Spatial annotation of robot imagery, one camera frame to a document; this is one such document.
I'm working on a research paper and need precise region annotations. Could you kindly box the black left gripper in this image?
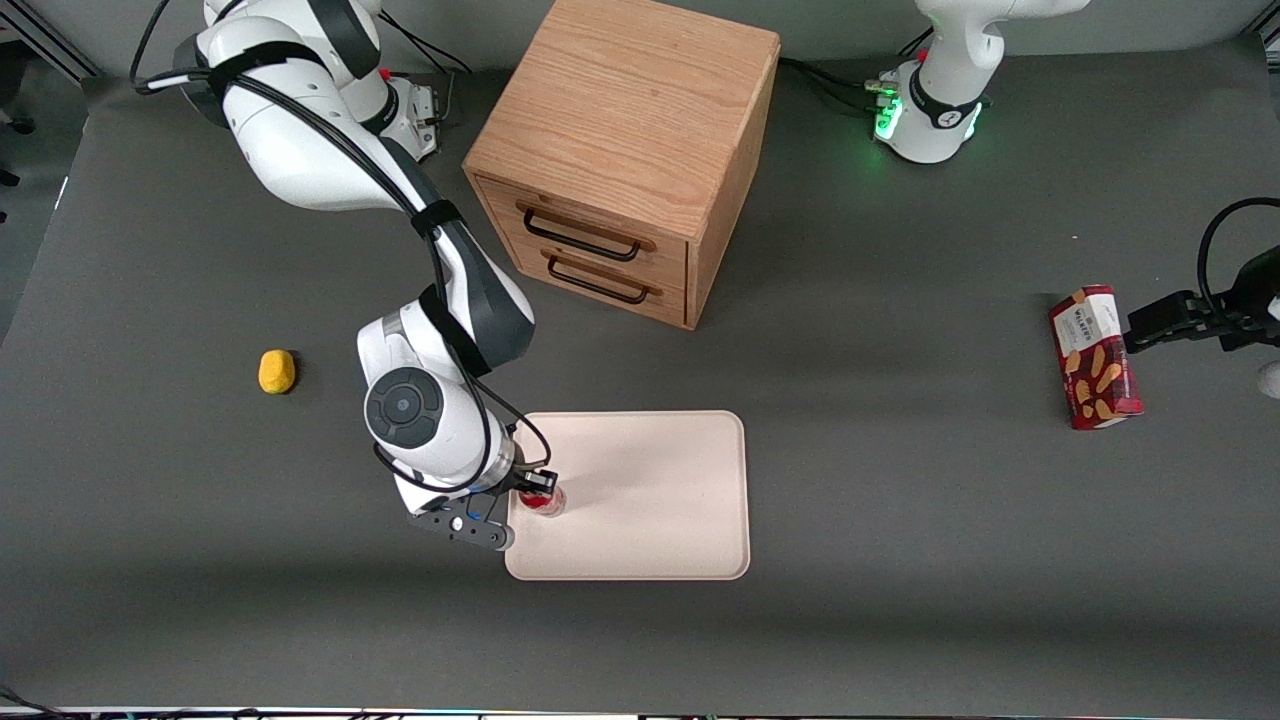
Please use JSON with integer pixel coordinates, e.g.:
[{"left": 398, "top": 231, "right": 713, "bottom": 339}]
[{"left": 1125, "top": 250, "right": 1280, "bottom": 356}]

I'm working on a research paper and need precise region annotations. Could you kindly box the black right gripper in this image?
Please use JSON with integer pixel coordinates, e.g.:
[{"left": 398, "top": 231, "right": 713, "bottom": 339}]
[{"left": 488, "top": 466, "right": 558, "bottom": 503}]

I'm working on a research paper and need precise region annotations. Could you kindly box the cream rectangular tray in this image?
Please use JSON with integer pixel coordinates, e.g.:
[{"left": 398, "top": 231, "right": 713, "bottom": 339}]
[{"left": 504, "top": 410, "right": 751, "bottom": 582}]

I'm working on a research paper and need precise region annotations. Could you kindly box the red tartan shortbread box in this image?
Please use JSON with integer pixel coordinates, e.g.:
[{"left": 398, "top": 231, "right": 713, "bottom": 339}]
[{"left": 1048, "top": 285, "right": 1144, "bottom": 431}]

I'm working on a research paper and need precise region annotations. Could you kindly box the wooden drawer front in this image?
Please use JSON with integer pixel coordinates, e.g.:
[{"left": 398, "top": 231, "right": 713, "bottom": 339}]
[
  {"left": 500, "top": 228, "right": 690, "bottom": 329},
  {"left": 476, "top": 176, "right": 690, "bottom": 291}
]

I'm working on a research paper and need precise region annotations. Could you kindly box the wooden two-drawer cabinet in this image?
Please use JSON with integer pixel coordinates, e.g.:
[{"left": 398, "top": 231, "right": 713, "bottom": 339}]
[{"left": 462, "top": 0, "right": 782, "bottom": 331}]

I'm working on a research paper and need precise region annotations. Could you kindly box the black metal drawer handle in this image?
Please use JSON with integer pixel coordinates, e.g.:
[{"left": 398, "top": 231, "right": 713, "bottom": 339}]
[
  {"left": 521, "top": 205, "right": 644, "bottom": 264},
  {"left": 545, "top": 250, "right": 652, "bottom": 306}
]

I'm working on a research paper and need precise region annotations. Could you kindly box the black left arm base cable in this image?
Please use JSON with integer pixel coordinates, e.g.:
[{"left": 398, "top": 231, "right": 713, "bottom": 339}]
[{"left": 780, "top": 55, "right": 906, "bottom": 118}]

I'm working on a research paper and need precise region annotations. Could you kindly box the black arm base cable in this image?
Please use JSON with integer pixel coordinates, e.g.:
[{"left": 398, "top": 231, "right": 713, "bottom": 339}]
[
  {"left": 378, "top": 8, "right": 473, "bottom": 77},
  {"left": 780, "top": 55, "right": 906, "bottom": 118}
]

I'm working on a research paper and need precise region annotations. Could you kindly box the black right arm base cable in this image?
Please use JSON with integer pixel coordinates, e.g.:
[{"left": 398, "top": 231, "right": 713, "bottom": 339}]
[{"left": 378, "top": 8, "right": 473, "bottom": 77}]

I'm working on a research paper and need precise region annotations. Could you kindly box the aluminium frame profile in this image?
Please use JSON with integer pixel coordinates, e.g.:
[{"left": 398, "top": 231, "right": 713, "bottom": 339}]
[{"left": 0, "top": 0, "right": 96, "bottom": 83}]

